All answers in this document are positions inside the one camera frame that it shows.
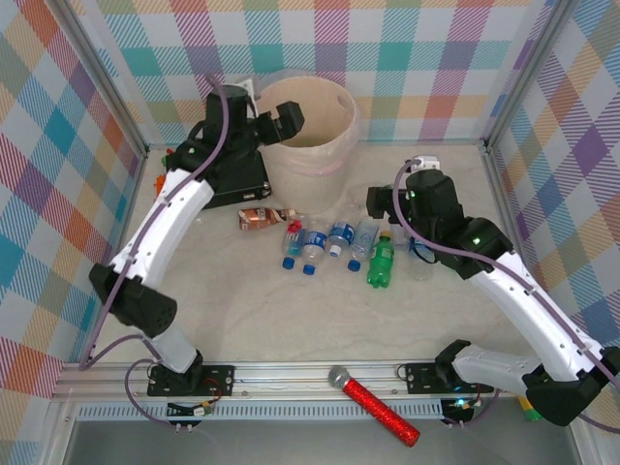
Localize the small power connector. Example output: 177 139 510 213
167 399 214 432
443 397 485 430

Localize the aluminium frame post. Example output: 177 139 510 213
50 0 149 156
482 0 581 154

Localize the black hard case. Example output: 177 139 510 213
193 142 273 210

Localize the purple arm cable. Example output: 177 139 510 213
392 157 620 433
79 75 229 428

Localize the clear bottle blue label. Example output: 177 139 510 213
409 239 436 283

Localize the brown chocolate milk bottle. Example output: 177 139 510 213
236 206 299 232

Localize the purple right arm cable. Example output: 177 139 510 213
392 157 620 433

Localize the blue label bottle blue cap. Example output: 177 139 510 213
302 222 330 276

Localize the beige plastic bin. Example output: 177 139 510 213
251 77 360 217

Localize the clear plastic bin liner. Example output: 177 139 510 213
256 70 363 176

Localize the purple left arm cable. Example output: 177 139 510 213
79 75 229 428

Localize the yellow green toy block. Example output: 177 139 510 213
516 395 543 423

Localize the clear bottle blue cap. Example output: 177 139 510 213
326 221 353 258
347 217 380 272

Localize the green bottle yellow cap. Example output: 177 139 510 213
366 231 396 290

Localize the clear bottle green cap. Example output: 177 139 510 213
344 192 369 217

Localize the red glitter microphone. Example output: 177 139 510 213
327 365 421 448

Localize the pale blue bottle white cap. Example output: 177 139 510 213
390 220 412 251

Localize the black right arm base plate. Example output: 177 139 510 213
404 361 495 394

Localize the slotted grey cable duct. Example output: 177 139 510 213
77 404 447 421

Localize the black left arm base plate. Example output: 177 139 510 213
147 363 236 398

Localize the aluminium back rail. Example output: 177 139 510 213
144 139 488 149

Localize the aluminium front rail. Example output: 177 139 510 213
51 358 534 403

